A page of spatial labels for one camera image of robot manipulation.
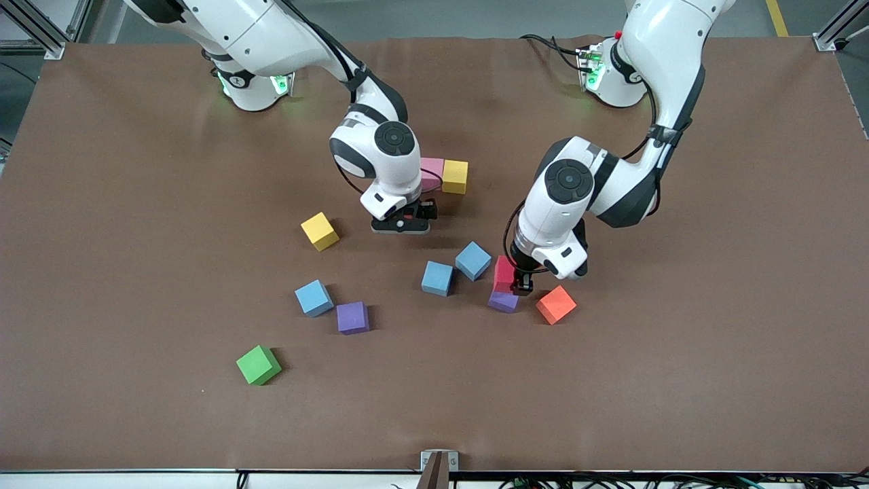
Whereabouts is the pink foam block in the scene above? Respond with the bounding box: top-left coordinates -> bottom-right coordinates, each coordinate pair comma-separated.
421,158 -> 445,195

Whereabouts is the orange foam block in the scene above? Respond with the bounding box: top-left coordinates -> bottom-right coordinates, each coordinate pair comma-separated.
536,285 -> 578,325

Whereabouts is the yellow foam block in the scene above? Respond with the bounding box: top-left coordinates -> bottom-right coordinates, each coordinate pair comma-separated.
441,160 -> 469,195
301,212 -> 340,252

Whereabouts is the blue foam block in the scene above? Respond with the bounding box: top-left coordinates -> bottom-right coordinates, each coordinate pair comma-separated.
455,241 -> 493,281
294,279 -> 335,319
421,261 -> 454,297

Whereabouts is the brown table cover sheet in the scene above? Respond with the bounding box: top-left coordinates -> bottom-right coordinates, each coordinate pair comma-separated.
0,34 -> 869,474

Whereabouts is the green foam block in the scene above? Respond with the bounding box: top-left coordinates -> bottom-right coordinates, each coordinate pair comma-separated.
236,345 -> 282,386

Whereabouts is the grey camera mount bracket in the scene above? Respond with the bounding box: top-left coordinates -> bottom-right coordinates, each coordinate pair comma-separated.
418,450 -> 460,489

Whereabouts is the black base cable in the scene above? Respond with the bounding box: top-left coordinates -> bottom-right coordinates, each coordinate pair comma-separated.
519,34 -> 588,72

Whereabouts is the aluminium frame profile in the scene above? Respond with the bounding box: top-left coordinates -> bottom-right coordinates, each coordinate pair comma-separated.
813,0 -> 869,52
0,0 -> 96,60

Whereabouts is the white table edge rail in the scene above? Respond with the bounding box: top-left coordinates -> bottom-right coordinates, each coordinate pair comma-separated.
0,470 -> 869,489

